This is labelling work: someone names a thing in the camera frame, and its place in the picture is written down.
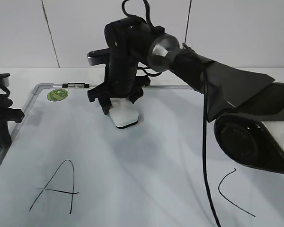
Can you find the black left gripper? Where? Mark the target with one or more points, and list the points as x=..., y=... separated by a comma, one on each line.
x=7, y=114

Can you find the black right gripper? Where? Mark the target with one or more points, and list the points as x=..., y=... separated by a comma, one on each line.
x=128, y=40

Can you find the white whiteboard eraser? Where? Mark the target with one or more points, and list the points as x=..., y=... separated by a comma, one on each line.
x=123, y=113

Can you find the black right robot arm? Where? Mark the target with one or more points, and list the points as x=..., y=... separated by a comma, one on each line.
x=247, y=108

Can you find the green round magnet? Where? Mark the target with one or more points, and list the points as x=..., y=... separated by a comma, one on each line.
x=57, y=95

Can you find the white board with aluminium frame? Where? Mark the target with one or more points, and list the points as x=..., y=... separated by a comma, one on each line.
x=69, y=166

